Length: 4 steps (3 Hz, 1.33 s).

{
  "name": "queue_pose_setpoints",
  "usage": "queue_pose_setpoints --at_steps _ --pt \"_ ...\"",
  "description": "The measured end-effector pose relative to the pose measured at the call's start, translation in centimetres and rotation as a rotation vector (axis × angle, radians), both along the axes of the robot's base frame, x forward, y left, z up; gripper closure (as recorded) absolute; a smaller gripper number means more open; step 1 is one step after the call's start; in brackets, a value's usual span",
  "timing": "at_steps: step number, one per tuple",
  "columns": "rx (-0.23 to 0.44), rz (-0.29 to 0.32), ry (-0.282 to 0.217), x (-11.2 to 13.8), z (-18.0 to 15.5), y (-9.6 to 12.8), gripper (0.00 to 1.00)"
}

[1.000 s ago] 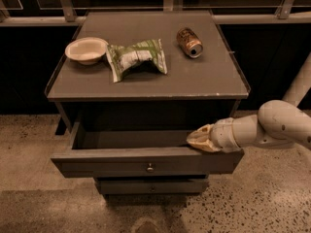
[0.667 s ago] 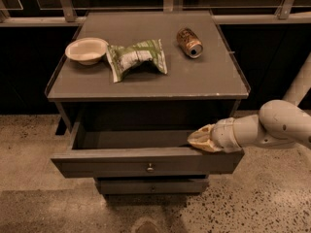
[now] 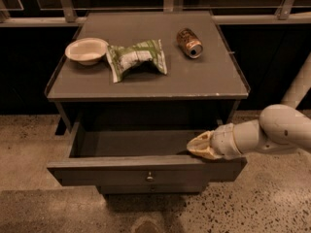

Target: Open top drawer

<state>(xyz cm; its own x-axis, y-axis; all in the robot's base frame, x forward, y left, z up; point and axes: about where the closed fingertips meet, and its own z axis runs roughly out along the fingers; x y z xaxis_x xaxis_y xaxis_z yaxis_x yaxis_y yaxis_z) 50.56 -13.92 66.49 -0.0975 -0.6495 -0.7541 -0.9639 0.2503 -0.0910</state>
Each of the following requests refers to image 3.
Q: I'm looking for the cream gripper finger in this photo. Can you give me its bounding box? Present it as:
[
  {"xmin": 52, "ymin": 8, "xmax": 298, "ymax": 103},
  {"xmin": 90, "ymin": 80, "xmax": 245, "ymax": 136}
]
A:
[{"xmin": 187, "ymin": 131, "xmax": 213, "ymax": 159}]

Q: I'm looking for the grey top drawer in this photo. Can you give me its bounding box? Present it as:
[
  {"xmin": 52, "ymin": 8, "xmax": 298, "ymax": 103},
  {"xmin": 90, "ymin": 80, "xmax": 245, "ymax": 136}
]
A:
[{"xmin": 48, "ymin": 121, "xmax": 247, "ymax": 187}]

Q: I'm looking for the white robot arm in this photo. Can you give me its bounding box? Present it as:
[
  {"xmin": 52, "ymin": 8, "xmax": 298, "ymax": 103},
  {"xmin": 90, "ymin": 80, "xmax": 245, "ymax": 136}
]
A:
[{"xmin": 187, "ymin": 54, "xmax": 311, "ymax": 160}]

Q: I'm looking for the grey drawer cabinet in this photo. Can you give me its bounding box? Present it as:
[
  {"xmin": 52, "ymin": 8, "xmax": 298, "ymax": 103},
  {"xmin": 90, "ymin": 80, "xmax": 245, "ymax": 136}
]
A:
[{"xmin": 44, "ymin": 10, "xmax": 252, "ymax": 196}]

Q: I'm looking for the brown soda can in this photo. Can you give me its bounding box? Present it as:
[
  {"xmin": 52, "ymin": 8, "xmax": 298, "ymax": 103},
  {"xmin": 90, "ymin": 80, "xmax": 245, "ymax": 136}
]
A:
[{"xmin": 176, "ymin": 28, "xmax": 203, "ymax": 59}]

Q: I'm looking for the green white chip bag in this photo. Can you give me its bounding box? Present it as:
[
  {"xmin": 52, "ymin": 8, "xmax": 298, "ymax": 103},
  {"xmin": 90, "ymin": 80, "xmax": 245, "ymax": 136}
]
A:
[{"xmin": 106, "ymin": 40, "xmax": 167, "ymax": 83}]

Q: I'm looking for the white paper bowl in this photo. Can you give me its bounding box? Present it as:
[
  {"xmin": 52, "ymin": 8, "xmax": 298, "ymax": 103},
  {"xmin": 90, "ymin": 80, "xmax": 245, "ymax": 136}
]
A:
[{"xmin": 65, "ymin": 38, "xmax": 108, "ymax": 66}]

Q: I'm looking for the metal window railing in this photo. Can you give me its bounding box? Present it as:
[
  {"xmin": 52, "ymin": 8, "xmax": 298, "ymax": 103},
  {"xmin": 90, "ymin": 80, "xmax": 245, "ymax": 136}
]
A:
[{"xmin": 0, "ymin": 0, "xmax": 311, "ymax": 27}]

